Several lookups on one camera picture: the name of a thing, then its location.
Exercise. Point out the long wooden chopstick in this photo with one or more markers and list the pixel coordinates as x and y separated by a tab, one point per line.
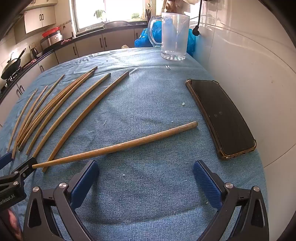
143	141

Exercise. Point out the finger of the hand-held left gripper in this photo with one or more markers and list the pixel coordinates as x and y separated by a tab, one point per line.
24	167
5	160

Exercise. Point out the black wok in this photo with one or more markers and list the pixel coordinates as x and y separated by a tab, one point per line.
10	68

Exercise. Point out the kitchen window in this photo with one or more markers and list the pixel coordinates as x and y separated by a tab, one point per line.
115	9

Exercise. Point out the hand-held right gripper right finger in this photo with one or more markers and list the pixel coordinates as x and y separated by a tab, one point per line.
205	185

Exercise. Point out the clear glass mug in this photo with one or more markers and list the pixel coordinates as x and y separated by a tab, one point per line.
173	34

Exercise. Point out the gas stove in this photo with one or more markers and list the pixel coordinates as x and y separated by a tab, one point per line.
10	80

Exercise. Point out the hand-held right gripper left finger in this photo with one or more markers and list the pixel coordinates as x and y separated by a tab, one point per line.
85	183

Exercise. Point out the blue plastic bags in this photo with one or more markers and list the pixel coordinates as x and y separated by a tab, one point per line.
141	39

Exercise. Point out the black kitchen countertop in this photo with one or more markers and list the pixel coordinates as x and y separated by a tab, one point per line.
69	40

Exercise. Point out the blue tablecloth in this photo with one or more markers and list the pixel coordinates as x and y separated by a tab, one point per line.
143	104

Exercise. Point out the metal kettle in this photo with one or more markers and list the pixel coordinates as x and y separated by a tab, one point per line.
34	52

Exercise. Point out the red plastic basin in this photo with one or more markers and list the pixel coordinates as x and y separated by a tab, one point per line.
51	32

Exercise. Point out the green potted plant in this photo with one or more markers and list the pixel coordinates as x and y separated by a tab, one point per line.
99	14

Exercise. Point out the beige base cabinets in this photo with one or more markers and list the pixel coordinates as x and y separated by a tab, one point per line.
87	45

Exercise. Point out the row of wooden chopsticks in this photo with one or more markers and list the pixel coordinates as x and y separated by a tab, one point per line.
122	77

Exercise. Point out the black phone in clear case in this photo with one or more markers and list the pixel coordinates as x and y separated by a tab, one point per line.
222	115

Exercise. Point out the steel kitchen sink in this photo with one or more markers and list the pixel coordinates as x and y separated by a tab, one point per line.
115	23

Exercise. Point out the beige wall cabinets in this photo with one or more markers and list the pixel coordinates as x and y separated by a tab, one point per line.
40	19

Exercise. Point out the silver rice cooker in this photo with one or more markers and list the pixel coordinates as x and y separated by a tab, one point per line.
52	40

